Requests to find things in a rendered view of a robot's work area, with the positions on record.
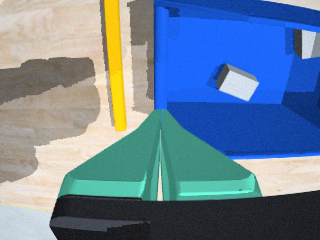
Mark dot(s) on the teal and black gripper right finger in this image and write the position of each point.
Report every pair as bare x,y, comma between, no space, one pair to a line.
191,169

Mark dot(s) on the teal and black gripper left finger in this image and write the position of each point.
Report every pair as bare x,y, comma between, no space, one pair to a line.
127,168

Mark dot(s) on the yellow long thin bar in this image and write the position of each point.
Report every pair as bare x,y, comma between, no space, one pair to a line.
113,35

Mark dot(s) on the blue bin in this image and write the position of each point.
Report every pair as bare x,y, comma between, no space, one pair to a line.
282,117

